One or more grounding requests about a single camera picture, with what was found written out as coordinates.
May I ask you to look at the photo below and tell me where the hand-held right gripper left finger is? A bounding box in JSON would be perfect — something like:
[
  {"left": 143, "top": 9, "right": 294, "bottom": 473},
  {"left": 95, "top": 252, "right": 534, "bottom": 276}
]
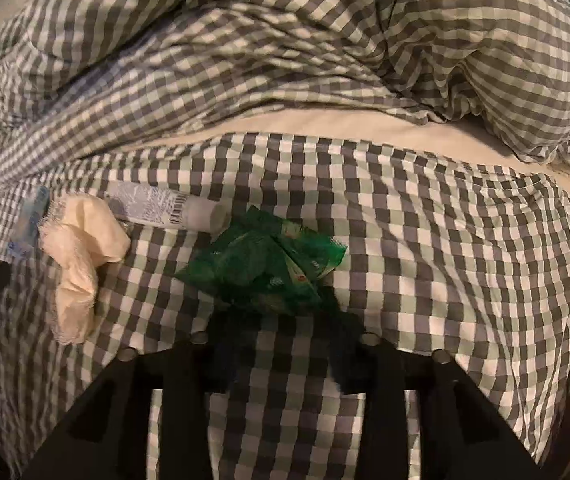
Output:
[{"left": 30, "top": 332, "right": 216, "bottom": 480}]

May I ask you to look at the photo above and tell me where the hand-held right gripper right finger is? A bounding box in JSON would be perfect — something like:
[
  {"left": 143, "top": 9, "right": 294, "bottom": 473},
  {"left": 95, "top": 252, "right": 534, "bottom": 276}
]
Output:
[{"left": 360, "top": 334, "right": 540, "bottom": 480}]

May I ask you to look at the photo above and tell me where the green foil packet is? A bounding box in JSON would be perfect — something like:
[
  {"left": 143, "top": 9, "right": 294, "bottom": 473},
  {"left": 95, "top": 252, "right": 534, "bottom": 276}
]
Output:
[{"left": 174, "top": 207, "right": 350, "bottom": 316}]

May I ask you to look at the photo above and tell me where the grey checked bed cover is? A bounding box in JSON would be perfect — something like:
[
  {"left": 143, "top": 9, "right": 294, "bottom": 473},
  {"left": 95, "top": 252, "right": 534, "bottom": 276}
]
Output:
[{"left": 0, "top": 130, "right": 570, "bottom": 480}]

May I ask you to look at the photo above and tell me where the crumpled cream cloth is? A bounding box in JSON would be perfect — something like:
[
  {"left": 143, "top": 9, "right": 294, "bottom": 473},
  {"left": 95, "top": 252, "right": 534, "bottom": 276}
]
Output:
[{"left": 39, "top": 194, "right": 132, "bottom": 346}]

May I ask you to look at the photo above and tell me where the white tube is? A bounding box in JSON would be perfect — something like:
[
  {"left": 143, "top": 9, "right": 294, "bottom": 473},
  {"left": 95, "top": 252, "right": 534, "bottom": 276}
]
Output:
[{"left": 105, "top": 182, "right": 233, "bottom": 235}]

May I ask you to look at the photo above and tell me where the cream bed sheet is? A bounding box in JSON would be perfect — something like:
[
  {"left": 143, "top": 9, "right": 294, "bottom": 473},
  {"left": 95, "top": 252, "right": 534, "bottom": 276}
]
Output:
[{"left": 130, "top": 107, "right": 570, "bottom": 196}]

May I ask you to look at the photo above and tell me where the bunched grey checked duvet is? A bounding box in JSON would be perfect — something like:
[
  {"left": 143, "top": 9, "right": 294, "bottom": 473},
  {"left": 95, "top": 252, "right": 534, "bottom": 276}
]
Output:
[{"left": 0, "top": 0, "right": 570, "bottom": 186}]

